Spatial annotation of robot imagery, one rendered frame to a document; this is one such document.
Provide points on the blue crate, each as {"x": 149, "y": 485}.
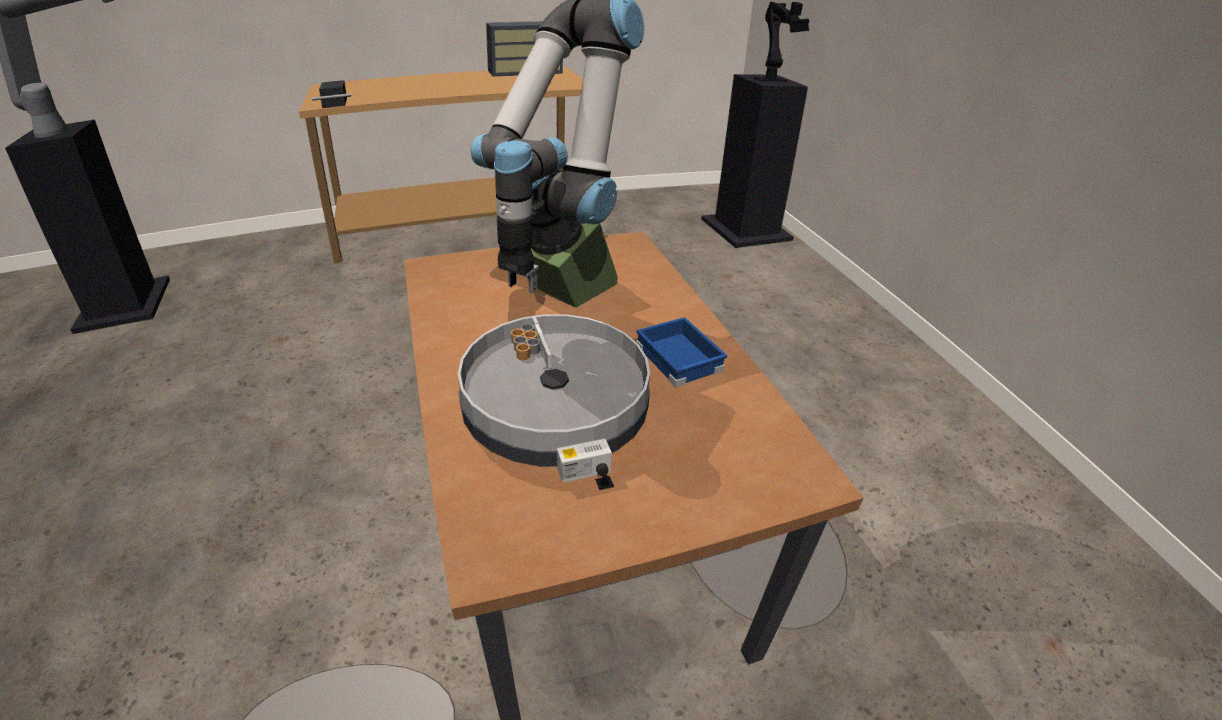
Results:
{"x": 677, "y": 349}

